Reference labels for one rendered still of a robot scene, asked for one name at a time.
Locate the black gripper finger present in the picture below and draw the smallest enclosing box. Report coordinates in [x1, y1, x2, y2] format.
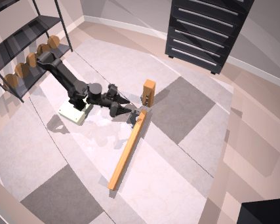
[116, 93, 130, 104]
[115, 103, 132, 116]

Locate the wooden post with slot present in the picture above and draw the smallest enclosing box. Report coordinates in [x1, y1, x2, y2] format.
[143, 79, 156, 107]

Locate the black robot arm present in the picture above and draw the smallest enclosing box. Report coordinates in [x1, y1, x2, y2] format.
[36, 51, 118, 111]

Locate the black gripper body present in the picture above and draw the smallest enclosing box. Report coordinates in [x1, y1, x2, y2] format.
[99, 92, 118, 118]

